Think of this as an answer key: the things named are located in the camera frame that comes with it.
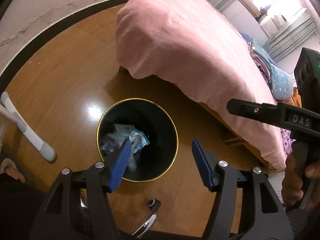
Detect teal dotted folded quilt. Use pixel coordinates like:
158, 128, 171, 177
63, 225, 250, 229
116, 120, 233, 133
250, 38, 295, 100

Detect chrome chair base leg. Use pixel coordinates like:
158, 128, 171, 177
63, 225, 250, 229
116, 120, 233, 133
129, 206, 160, 238

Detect person's dark trousers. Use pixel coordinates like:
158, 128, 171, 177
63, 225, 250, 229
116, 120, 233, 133
0, 174, 48, 240

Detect black chair caster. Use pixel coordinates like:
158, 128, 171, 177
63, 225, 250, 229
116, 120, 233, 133
147, 198, 162, 209

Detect white grey chair leg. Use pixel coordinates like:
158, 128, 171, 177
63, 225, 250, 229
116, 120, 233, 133
0, 91, 57, 162

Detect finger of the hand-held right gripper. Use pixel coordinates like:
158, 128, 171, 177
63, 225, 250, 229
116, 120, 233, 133
226, 98, 285, 129

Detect person's right hand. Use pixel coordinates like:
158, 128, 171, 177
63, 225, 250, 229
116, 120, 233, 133
282, 152, 320, 215

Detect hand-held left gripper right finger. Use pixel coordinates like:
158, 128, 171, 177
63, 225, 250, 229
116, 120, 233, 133
191, 137, 294, 240

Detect blue white wrapper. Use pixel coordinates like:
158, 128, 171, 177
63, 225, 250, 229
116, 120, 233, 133
128, 128, 151, 153

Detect pink patterned cloth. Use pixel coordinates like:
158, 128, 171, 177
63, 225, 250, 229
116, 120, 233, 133
279, 127, 292, 156

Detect cardboard boxes on sill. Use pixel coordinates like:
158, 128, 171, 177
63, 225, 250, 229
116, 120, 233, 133
236, 0, 289, 37

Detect teal packet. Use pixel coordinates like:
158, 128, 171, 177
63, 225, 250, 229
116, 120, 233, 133
114, 123, 134, 136

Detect black bin with gold rim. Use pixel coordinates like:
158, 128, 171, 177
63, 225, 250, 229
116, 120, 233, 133
96, 99, 179, 183

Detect purple patterned folded cloth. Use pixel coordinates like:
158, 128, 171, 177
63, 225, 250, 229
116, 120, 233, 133
247, 42, 272, 83

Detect clear plastic bag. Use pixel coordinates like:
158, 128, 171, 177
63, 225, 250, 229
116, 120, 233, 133
100, 132, 123, 155

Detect pink bed sheet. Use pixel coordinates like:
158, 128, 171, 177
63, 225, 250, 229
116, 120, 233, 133
115, 0, 292, 171

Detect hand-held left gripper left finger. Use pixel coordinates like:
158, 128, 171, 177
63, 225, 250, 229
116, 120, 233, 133
29, 138, 133, 240

